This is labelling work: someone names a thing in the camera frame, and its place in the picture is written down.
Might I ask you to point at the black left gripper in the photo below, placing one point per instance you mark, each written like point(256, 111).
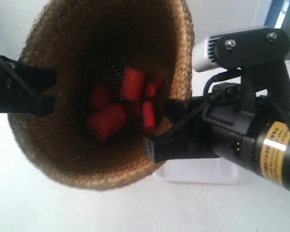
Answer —
point(22, 87)

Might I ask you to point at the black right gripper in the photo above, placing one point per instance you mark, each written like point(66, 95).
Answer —
point(242, 107)

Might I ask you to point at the white rectangular plastic tray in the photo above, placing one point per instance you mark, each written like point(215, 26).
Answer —
point(201, 171)

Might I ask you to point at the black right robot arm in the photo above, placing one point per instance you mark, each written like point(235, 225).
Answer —
point(274, 164)

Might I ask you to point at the brown woven wicker basket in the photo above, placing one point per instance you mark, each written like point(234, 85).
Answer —
point(87, 42)

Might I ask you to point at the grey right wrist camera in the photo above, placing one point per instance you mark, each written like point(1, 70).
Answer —
point(237, 49)

